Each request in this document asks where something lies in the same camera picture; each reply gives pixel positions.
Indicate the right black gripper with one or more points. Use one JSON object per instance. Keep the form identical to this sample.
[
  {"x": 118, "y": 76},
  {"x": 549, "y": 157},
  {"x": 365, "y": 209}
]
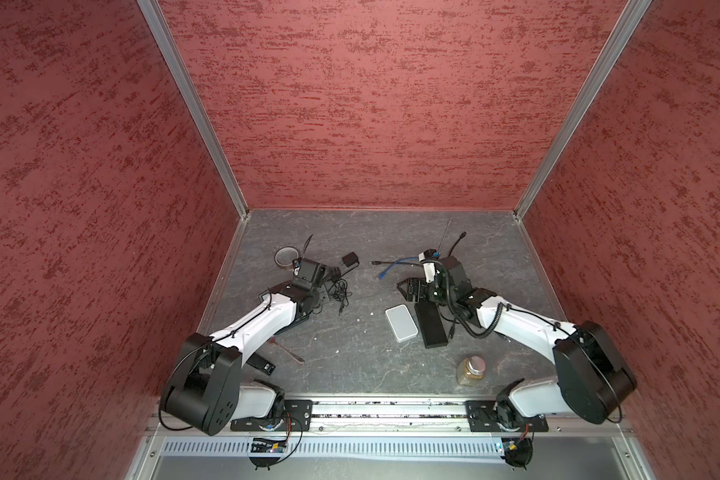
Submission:
[{"x": 420, "y": 284}]

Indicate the black power adapter with cable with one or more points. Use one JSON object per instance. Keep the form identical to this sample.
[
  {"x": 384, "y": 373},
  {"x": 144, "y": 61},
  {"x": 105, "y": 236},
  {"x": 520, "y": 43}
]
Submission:
[{"x": 334, "y": 286}]

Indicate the white network switch box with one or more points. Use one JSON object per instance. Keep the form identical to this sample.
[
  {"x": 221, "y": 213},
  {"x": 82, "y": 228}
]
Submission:
[{"x": 401, "y": 323}]

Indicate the black ribbed network switch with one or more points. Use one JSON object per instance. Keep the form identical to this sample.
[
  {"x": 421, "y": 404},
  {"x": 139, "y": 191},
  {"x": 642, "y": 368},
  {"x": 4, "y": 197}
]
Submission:
[{"x": 430, "y": 325}]

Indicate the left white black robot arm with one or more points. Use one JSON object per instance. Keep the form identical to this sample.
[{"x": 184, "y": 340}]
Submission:
[{"x": 205, "y": 389}]

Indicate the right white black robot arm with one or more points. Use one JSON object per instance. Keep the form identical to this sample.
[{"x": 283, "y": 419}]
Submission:
[{"x": 591, "y": 378}]

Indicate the brown tape roll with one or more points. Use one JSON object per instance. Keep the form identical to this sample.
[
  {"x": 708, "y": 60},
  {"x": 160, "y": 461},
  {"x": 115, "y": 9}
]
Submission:
[{"x": 286, "y": 257}]

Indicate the amber glass jar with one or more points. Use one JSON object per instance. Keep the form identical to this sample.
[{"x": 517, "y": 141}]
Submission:
[{"x": 471, "y": 371}]

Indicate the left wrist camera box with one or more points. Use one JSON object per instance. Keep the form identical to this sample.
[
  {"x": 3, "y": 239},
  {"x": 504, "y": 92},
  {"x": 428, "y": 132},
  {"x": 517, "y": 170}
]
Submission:
[{"x": 298, "y": 264}]

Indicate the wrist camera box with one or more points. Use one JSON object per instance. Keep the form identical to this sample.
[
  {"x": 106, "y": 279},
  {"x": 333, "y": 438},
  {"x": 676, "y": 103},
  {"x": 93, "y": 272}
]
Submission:
[
  {"x": 298, "y": 264},
  {"x": 429, "y": 260}
]

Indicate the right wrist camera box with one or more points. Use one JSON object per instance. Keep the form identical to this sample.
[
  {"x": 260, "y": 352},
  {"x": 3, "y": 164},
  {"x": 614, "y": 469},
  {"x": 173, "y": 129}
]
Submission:
[{"x": 429, "y": 260}]

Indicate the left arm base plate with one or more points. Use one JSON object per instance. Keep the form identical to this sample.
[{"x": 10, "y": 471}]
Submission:
[{"x": 284, "y": 414}]

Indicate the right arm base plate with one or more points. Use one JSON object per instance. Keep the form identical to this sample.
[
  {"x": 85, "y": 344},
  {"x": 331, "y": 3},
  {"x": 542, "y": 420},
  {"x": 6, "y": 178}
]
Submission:
[{"x": 483, "y": 417}]

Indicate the aluminium front rail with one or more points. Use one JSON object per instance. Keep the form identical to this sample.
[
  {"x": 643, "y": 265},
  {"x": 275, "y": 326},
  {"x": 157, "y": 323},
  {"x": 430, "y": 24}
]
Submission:
[{"x": 342, "y": 415}]

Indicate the white slotted cable duct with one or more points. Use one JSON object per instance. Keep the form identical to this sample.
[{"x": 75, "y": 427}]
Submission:
[{"x": 481, "y": 449}]

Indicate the right metal frame post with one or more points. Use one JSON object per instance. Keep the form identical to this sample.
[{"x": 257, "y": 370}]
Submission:
[{"x": 622, "y": 31}]

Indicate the metal frame post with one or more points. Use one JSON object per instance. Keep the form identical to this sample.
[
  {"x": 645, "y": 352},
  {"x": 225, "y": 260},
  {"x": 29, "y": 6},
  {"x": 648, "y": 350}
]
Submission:
[
  {"x": 622, "y": 31},
  {"x": 158, "y": 26}
]

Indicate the left metal frame post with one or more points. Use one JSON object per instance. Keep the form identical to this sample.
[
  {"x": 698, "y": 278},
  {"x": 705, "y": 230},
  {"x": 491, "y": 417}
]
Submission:
[{"x": 158, "y": 26}]

